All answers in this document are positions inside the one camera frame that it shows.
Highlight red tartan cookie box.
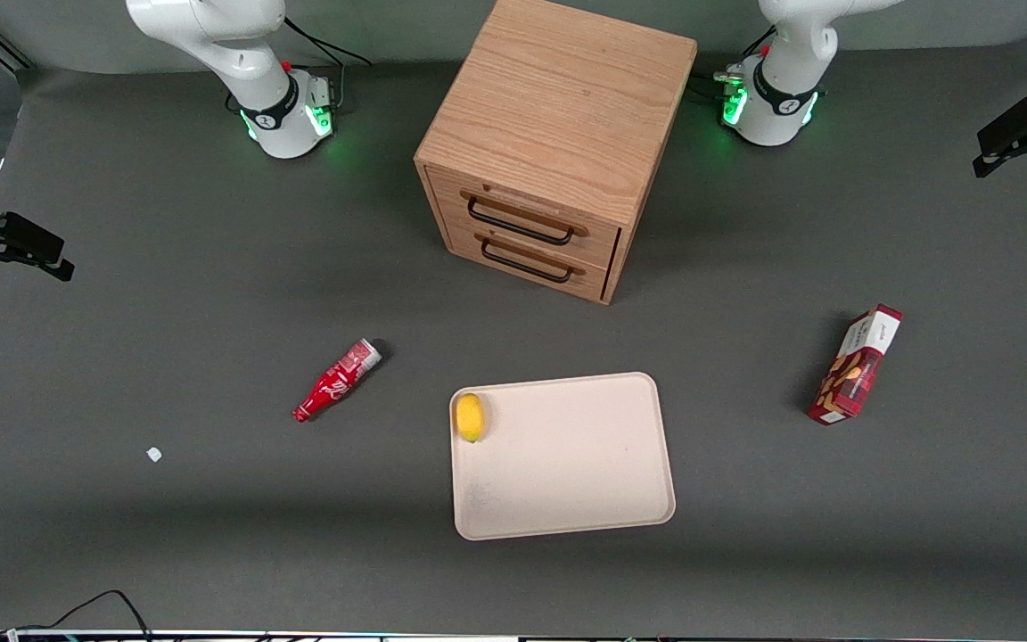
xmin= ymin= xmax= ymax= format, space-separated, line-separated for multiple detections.
xmin=806 ymin=303 xmax=904 ymax=426

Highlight cream plastic tray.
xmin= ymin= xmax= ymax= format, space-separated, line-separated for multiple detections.
xmin=448 ymin=371 xmax=678 ymax=542

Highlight red cola bottle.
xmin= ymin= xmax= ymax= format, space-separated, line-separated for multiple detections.
xmin=292 ymin=337 xmax=384 ymax=424

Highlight wooden drawer front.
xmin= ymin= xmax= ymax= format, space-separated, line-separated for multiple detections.
xmin=444 ymin=219 xmax=612 ymax=300
xmin=429 ymin=168 xmax=622 ymax=270

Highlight oak wooden drawer cabinet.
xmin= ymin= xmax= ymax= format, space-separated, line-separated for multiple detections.
xmin=414 ymin=0 xmax=699 ymax=306

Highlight yellow lemon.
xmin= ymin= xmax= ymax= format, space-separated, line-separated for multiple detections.
xmin=455 ymin=392 xmax=486 ymax=444

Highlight thin black table cable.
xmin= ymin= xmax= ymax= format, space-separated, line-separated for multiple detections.
xmin=0 ymin=589 xmax=154 ymax=639

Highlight black right arm base cable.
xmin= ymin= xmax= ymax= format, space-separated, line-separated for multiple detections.
xmin=283 ymin=16 xmax=374 ymax=69

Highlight black metal drawer handle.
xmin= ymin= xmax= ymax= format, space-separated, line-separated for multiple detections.
xmin=480 ymin=238 xmax=575 ymax=285
xmin=466 ymin=196 xmax=576 ymax=247

